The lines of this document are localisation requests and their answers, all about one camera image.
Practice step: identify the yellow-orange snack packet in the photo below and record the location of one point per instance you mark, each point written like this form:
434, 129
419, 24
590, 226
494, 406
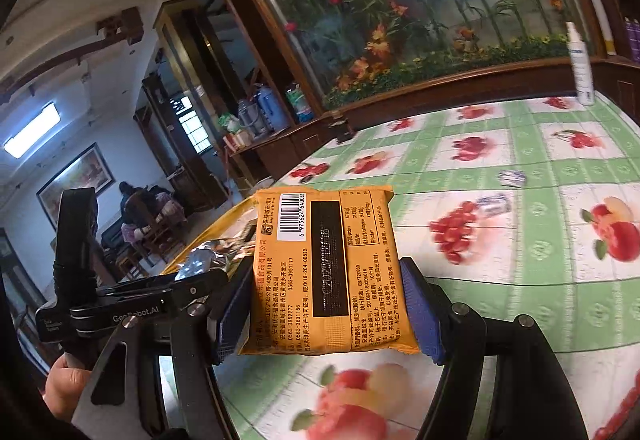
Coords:
370, 280

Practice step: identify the green plastic bag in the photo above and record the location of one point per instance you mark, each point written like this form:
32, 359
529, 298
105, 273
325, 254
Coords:
298, 102

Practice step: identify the blue thermos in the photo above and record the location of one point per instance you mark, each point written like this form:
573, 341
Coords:
270, 106

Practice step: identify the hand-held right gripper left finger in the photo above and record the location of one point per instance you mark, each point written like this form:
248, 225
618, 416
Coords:
234, 317

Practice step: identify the ceiling lamp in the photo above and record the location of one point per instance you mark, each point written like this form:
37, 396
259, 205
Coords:
32, 130

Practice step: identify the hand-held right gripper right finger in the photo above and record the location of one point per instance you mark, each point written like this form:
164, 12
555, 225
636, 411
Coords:
425, 315

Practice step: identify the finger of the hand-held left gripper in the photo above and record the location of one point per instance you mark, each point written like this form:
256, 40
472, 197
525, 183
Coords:
170, 284

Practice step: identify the framed wall picture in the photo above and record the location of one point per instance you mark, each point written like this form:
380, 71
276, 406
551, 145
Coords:
75, 180

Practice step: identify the clear plastic jug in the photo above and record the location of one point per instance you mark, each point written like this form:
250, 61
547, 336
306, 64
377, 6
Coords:
246, 114

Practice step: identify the silver foil snack packet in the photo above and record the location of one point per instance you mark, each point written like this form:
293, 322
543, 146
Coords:
200, 262

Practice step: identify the green fruit-print tablecloth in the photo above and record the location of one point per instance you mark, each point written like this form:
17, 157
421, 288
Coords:
525, 270

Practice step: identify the yellow tray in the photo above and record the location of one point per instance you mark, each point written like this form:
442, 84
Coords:
232, 212

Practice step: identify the white spray bottle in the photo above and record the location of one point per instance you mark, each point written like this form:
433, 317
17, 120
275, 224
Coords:
582, 80

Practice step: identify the small black object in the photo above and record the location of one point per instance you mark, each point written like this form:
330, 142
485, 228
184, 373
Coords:
342, 131

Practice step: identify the small white-blue wrapped candy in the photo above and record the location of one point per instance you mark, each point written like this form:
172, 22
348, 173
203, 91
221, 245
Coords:
492, 206
512, 178

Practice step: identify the person's left hand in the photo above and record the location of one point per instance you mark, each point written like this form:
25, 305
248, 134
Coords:
62, 387

